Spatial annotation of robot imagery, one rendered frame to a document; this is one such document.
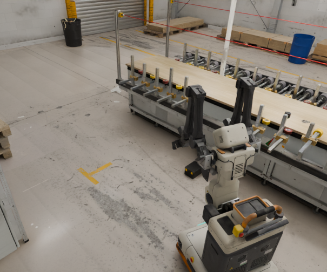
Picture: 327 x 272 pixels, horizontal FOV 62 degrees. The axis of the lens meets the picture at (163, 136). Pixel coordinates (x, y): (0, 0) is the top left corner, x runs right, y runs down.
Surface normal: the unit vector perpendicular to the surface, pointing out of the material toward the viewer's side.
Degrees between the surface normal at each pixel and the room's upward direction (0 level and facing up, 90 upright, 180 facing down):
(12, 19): 90
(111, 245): 0
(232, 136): 47
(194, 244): 0
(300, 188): 90
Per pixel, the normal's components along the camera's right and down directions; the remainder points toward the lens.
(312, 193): -0.69, 0.37
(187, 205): 0.04, -0.83
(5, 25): 0.73, 0.40
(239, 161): 0.41, 0.40
